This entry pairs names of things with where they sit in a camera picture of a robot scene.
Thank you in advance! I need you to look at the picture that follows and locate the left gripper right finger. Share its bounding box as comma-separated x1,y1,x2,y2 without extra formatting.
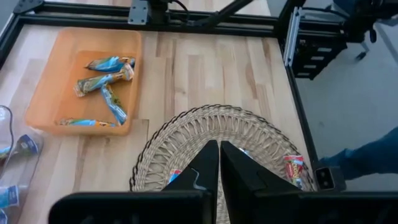
220,140,301,224

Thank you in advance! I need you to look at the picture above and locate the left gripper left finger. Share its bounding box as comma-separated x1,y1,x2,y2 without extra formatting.
161,139,220,224

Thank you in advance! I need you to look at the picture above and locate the blue and tan granola bar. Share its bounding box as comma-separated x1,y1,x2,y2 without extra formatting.
55,117,118,128
73,63,135,98

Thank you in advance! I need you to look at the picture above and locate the blue chocolate chip granola bar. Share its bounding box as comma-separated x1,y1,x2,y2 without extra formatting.
0,133,41,160

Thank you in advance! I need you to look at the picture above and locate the round wicker basket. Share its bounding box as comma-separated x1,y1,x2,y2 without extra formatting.
129,104,315,224

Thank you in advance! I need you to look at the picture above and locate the person's leg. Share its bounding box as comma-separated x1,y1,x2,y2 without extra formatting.
319,126,398,181

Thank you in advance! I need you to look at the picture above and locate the clear plastic bin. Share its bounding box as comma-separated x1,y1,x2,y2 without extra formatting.
0,105,44,224

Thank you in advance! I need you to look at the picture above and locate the black table-level camera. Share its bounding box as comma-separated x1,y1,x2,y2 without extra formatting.
314,166,346,191

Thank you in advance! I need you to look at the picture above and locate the black slotted bracket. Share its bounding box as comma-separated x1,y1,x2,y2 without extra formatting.
292,18,348,80

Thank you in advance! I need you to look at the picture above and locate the silver aluminium upright post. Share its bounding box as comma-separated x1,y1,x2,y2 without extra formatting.
283,6,305,68

